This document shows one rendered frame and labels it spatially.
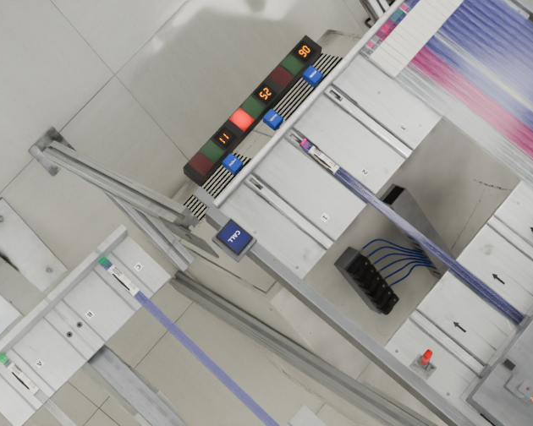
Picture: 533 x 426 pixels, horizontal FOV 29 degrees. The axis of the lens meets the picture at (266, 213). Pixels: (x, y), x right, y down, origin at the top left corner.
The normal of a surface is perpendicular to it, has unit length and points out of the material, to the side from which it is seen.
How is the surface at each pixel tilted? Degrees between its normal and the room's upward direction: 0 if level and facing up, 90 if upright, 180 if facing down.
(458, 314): 44
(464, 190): 0
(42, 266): 0
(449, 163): 0
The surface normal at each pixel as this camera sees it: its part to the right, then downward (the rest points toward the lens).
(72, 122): 0.55, 0.25
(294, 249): 0.03, -0.25
